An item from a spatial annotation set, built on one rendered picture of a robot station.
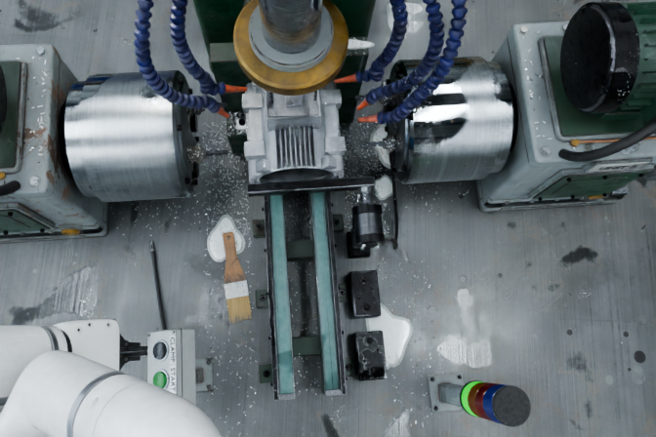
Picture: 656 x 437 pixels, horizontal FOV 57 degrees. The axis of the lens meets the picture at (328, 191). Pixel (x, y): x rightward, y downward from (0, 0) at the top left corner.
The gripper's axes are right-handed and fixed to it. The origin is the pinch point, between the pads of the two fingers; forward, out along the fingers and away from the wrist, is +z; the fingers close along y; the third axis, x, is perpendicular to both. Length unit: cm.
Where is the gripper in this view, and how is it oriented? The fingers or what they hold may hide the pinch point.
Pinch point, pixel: (133, 351)
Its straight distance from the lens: 109.8
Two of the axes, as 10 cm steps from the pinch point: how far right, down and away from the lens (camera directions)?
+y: -0.8, -9.6, 2.6
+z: 4.9, 1.9, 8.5
